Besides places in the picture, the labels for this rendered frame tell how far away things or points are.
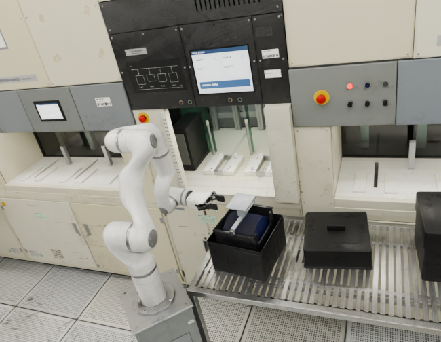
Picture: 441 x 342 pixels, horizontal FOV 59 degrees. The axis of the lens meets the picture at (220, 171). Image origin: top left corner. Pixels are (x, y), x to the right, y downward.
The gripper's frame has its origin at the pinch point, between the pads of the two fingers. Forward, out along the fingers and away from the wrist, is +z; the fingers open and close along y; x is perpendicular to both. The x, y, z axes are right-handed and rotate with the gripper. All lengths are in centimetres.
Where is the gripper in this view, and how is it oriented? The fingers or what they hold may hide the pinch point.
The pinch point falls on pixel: (218, 202)
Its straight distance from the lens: 184.2
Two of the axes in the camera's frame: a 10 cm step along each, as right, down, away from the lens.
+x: -1.7, -8.6, -4.7
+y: -4.7, 4.9, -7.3
